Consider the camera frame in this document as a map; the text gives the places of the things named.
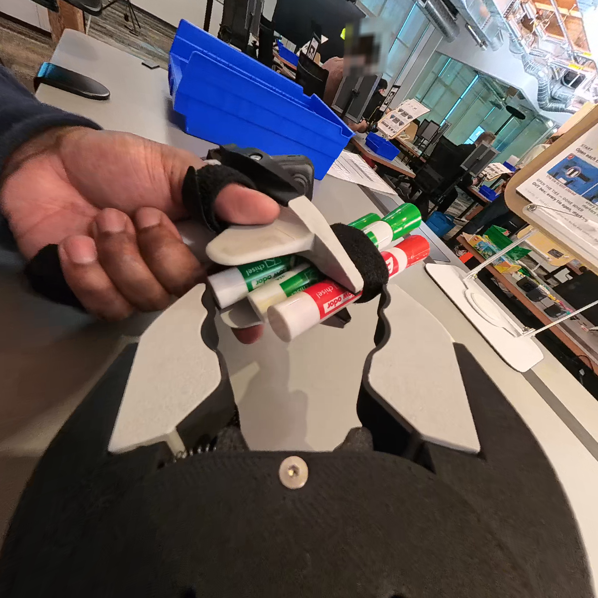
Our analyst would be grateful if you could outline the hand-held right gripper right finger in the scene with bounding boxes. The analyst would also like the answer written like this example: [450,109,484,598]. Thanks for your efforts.
[358,285,482,456]

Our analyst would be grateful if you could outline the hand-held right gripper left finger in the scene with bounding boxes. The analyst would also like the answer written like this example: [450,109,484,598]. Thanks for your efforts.
[108,285,236,456]

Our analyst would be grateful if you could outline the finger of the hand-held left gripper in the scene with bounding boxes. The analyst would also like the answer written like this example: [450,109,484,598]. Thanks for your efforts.
[219,298,268,330]
[205,194,366,293]

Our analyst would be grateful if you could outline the green marker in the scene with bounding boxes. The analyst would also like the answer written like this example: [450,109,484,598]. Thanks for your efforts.
[207,212,384,310]
[247,202,424,319]

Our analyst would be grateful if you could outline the large blue plastic bin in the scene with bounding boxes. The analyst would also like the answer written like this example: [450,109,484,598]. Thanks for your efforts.
[168,19,311,96]
[172,51,355,181]

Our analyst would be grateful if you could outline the black velcro strap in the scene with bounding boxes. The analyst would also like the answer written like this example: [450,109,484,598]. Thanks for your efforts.
[328,223,392,305]

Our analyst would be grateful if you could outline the red marker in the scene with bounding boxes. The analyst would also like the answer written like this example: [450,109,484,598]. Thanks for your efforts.
[268,234,433,343]

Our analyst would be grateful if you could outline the person's left forearm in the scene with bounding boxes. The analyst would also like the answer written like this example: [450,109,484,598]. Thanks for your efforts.
[0,64,103,187]

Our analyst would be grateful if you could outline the person's left hand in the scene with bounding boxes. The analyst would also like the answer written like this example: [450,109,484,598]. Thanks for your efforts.
[0,126,281,344]

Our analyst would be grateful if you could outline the printed paper sheet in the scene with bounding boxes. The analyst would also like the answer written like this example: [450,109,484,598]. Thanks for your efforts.
[326,150,400,198]

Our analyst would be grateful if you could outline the small blue bin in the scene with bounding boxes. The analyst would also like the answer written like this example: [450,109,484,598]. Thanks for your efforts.
[364,132,401,160]

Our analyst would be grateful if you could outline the blue crate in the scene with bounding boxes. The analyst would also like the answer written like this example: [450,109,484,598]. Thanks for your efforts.
[425,211,457,240]

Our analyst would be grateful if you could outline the colourful cardboard box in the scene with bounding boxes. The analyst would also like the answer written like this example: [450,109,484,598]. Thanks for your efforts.
[462,233,526,273]

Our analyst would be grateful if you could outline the small printed table sign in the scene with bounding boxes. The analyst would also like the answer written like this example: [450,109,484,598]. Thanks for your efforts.
[378,97,431,140]

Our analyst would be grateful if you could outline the black office chair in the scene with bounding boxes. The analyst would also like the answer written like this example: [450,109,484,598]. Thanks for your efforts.
[35,62,112,102]

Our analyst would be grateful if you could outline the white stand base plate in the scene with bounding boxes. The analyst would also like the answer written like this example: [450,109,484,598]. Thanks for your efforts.
[425,101,598,373]

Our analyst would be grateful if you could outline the silver air duct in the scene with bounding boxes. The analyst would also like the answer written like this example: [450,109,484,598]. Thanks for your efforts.
[421,0,598,115]

